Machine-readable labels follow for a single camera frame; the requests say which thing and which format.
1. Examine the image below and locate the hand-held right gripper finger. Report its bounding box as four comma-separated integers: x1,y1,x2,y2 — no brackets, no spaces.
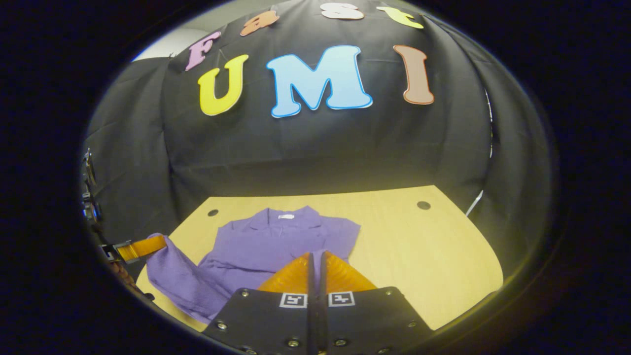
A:
202,252,316,355
315,250,434,355

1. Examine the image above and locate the purple shirt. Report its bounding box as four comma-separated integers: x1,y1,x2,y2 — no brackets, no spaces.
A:
146,206,361,324

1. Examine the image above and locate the white cord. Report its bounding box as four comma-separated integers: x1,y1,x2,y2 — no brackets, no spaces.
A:
465,190,485,217

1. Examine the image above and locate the black backdrop cloth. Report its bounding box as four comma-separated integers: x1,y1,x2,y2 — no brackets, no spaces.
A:
81,0,551,277

